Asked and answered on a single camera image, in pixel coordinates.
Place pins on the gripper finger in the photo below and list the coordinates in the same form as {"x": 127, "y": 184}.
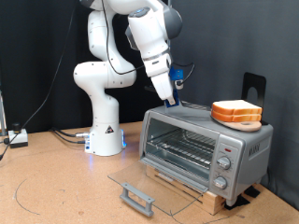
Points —
{"x": 170, "y": 101}

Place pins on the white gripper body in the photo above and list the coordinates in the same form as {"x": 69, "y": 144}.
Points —
{"x": 162, "y": 77}

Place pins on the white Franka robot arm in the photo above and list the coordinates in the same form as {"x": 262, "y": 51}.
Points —
{"x": 102, "y": 124}

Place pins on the silver oven knob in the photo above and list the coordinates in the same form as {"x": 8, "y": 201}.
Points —
{"x": 224, "y": 163}
{"x": 220, "y": 183}

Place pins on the silver toaster oven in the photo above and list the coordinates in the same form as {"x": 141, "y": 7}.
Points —
{"x": 249, "y": 146}

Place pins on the vertical metal pole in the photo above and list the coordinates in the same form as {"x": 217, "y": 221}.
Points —
{"x": 170, "y": 2}

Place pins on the grey backdrop curtain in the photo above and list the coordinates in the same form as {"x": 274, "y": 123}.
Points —
{"x": 233, "y": 46}

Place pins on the black metal bookend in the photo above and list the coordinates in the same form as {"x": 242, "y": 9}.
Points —
{"x": 249, "y": 81}

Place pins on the wooden slatted crate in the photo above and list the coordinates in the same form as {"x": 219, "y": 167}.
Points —
{"x": 215, "y": 202}

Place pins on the black tape patch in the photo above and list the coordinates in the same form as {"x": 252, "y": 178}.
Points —
{"x": 236, "y": 202}
{"x": 253, "y": 191}

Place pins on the black backdrop curtain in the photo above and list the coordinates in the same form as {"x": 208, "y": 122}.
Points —
{"x": 31, "y": 46}

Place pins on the grey emergency stop box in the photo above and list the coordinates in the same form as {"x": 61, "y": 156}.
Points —
{"x": 18, "y": 138}

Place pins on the metal frame post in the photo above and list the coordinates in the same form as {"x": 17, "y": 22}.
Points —
{"x": 2, "y": 115}

